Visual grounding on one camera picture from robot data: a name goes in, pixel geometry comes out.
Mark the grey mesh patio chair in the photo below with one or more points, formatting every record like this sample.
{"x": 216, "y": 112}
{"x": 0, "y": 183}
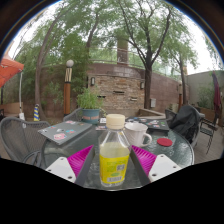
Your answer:
{"x": 20, "y": 136}
{"x": 75, "y": 115}

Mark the black metal chair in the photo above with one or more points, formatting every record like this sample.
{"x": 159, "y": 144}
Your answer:
{"x": 208, "y": 128}

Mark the blue yellow striped bollard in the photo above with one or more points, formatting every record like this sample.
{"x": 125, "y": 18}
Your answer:
{"x": 36, "y": 113}

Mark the grey laptop with stickers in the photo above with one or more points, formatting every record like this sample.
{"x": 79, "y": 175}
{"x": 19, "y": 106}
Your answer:
{"x": 63, "y": 131}

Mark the clear bottle with yellow label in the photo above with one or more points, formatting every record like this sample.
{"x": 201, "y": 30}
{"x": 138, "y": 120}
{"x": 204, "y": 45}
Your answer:
{"x": 114, "y": 163}

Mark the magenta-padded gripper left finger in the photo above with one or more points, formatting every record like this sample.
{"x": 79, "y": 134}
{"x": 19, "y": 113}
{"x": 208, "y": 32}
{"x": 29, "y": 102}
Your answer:
{"x": 61, "y": 168}

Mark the white ceramic mug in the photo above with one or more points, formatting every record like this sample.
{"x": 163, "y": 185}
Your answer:
{"x": 135, "y": 133}

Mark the orange canopy tent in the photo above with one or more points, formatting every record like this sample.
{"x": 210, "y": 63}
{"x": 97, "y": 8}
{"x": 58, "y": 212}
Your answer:
{"x": 8, "y": 68}

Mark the closed maroon patio umbrella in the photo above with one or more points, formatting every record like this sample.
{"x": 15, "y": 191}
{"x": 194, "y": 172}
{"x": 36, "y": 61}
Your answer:
{"x": 217, "y": 95}

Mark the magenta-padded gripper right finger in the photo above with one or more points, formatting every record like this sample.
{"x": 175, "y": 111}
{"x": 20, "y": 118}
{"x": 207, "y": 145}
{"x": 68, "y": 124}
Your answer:
{"x": 163, "y": 166}

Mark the flat round red coaster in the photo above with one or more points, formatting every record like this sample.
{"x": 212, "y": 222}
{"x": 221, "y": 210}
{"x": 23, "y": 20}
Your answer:
{"x": 164, "y": 142}

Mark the green plant in blue pot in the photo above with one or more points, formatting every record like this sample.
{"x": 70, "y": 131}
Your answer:
{"x": 90, "y": 115}

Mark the wooden lamp post with globe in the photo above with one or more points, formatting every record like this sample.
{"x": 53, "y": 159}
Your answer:
{"x": 67, "y": 96}

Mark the black wall lantern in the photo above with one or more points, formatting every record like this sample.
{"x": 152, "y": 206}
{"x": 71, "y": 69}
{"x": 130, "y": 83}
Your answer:
{"x": 92, "y": 81}
{"x": 142, "y": 85}

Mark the grey wall utility box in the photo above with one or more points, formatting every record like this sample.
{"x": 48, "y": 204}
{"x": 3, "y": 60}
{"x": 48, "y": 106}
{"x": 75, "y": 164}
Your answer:
{"x": 152, "y": 102}

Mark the dark laptop with stickers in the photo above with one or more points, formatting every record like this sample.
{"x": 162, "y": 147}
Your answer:
{"x": 156, "y": 125}

